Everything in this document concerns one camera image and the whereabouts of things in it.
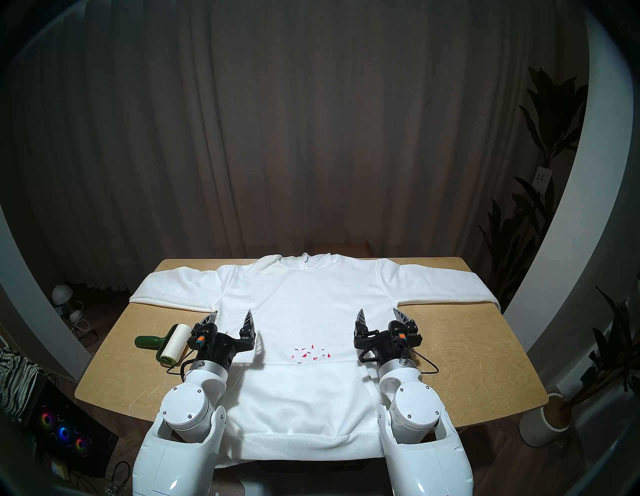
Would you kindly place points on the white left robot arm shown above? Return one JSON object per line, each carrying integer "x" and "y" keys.
{"x": 185, "y": 410}

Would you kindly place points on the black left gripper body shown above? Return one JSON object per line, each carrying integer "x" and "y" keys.
{"x": 217, "y": 347}

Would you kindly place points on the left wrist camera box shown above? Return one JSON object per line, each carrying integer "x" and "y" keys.
{"x": 197, "y": 341}

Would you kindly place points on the white mushroom lamp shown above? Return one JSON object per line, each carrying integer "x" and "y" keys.
{"x": 61, "y": 294}

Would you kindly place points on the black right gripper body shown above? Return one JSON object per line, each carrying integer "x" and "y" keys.
{"x": 380, "y": 345}

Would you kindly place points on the brown pleated curtain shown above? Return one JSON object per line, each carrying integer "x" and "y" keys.
{"x": 300, "y": 125}

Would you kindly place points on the tall dark leafy plant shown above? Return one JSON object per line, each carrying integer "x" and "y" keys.
{"x": 550, "y": 125}

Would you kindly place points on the yellow note pad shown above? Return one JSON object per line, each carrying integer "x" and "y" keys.
{"x": 60, "y": 467}

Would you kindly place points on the plant in white pot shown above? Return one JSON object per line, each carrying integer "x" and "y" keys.
{"x": 542, "y": 425}

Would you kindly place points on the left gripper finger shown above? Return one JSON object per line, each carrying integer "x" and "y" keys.
{"x": 248, "y": 330}
{"x": 207, "y": 322}

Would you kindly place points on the small white round lamp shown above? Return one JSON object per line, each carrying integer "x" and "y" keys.
{"x": 75, "y": 316}

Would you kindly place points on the white plant tag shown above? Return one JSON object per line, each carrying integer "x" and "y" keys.
{"x": 542, "y": 179}

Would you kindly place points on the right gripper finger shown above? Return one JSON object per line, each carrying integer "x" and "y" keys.
{"x": 361, "y": 325}
{"x": 402, "y": 319}

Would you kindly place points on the computer case with rgb fans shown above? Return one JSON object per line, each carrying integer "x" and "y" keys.
{"x": 65, "y": 432}

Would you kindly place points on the white hooded sweatshirt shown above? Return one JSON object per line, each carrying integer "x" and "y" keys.
{"x": 300, "y": 300}

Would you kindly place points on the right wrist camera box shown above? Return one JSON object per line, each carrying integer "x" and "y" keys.
{"x": 410, "y": 337}

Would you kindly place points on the white curved arch frame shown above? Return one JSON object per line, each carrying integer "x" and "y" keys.
{"x": 590, "y": 200}
{"x": 30, "y": 310}

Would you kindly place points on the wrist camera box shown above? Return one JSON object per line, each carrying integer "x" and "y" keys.
{"x": 410, "y": 337}
{"x": 197, "y": 341}

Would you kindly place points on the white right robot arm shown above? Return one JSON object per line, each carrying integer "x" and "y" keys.
{"x": 415, "y": 410}

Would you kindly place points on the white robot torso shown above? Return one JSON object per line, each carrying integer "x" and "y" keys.
{"x": 250, "y": 487}

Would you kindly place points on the striped cloth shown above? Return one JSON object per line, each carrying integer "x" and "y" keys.
{"x": 17, "y": 380}

